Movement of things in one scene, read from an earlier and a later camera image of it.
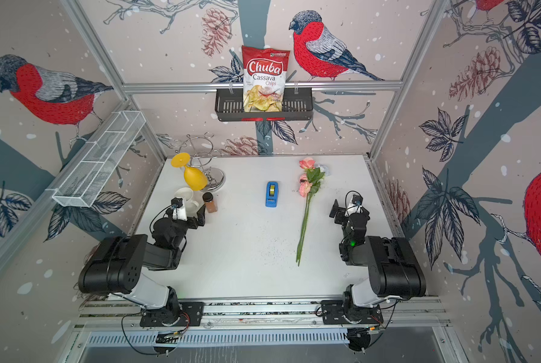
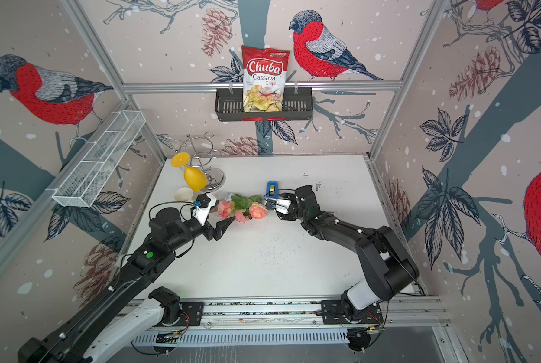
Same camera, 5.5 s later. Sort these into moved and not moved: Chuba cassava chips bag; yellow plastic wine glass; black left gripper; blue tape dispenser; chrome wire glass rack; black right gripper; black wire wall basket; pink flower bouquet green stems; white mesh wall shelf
Moved: pink flower bouquet green stems; black left gripper; black right gripper
Not moved: blue tape dispenser; white mesh wall shelf; Chuba cassava chips bag; black wire wall basket; yellow plastic wine glass; chrome wire glass rack
